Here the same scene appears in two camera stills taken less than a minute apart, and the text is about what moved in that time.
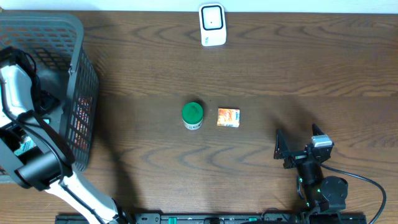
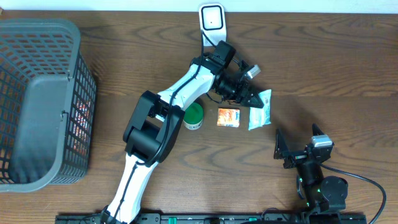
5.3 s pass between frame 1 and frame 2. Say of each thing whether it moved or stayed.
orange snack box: stayed
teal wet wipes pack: moved
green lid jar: stayed
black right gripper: stayed
